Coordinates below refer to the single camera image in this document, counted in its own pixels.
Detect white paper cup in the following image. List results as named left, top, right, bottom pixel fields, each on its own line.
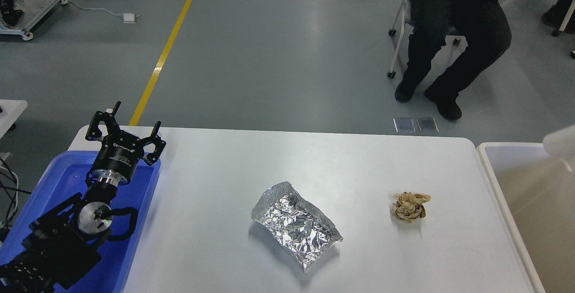
left=542, top=124, right=575, bottom=158

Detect white plastic bin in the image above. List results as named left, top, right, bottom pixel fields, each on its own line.
left=477, top=143, right=575, bottom=293

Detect white side table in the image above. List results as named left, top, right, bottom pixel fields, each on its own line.
left=0, top=99, right=27, bottom=138

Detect crumpled aluminium foil tray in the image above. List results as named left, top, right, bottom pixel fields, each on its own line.
left=251, top=181, right=344, bottom=273

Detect blue plastic bin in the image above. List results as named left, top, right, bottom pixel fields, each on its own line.
left=0, top=150, right=162, bottom=293

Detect black cables bundle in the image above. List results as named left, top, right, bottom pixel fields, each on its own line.
left=0, top=156, right=32, bottom=240

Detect crumpled brown paper ball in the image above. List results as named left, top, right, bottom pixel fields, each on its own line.
left=391, top=192, right=431, bottom=223

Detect white power adapter with cable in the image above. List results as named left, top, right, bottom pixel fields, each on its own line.
left=66, top=0, right=140, bottom=23

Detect floor socket plates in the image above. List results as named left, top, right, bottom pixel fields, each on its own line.
left=393, top=117, right=439, bottom=134

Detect person in dark clothes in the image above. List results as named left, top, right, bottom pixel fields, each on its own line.
left=394, top=0, right=513, bottom=121

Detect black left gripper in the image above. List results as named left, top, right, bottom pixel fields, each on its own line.
left=85, top=101, right=166, bottom=185

